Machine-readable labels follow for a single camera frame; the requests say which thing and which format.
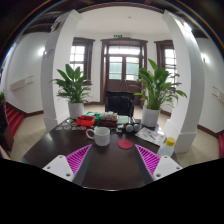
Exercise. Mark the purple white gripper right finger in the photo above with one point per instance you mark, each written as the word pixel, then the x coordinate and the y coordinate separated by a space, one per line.
pixel 154 167

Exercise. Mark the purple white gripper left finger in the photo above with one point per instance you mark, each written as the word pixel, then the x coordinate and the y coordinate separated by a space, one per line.
pixel 72 167

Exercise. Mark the clear bottle yellow cap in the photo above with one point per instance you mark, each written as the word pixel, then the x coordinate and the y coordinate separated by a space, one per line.
pixel 167 148

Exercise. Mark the printed paper leaflet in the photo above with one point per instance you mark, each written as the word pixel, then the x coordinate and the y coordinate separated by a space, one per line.
pixel 156 138

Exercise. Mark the red round coaster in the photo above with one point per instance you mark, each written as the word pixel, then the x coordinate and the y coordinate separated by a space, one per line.
pixel 125 144

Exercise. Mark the white ceramic mug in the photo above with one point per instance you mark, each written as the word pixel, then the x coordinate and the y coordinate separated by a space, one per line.
pixel 100 135

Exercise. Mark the grey round speaker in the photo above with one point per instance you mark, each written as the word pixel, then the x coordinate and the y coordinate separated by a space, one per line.
pixel 129 128

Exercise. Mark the red plastic tray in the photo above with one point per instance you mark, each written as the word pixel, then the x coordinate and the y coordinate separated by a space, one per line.
pixel 85 120

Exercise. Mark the green notebook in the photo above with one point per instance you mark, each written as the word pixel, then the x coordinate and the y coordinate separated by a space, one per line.
pixel 122 119

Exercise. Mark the box of wrapped snacks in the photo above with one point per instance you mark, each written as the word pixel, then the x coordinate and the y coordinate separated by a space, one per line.
pixel 108 119

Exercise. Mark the black chair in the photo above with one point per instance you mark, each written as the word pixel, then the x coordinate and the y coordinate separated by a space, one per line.
pixel 120 102

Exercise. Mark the left potted green plant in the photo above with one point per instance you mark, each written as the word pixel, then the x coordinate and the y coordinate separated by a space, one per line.
pixel 71 88

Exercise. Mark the potted green plant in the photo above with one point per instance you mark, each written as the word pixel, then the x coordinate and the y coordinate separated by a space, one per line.
pixel 156 91
pixel 71 88

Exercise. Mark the right potted green plant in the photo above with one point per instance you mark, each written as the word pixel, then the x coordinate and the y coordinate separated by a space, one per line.
pixel 156 91

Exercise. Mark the right brown framed window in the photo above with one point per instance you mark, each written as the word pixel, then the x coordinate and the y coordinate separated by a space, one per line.
pixel 166 58

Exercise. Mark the brown framed window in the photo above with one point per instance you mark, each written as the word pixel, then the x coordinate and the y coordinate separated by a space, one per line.
pixel 166 58
pixel 81 56

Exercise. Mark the left brown framed window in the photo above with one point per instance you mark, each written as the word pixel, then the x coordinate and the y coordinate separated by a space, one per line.
pixel 81 56

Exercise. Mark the brown wooden double door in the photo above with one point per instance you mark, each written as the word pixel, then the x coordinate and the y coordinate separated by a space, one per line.
pixel 121 59

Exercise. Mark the green exit sign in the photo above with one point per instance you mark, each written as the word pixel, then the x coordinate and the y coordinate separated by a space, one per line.
pixel 118 36

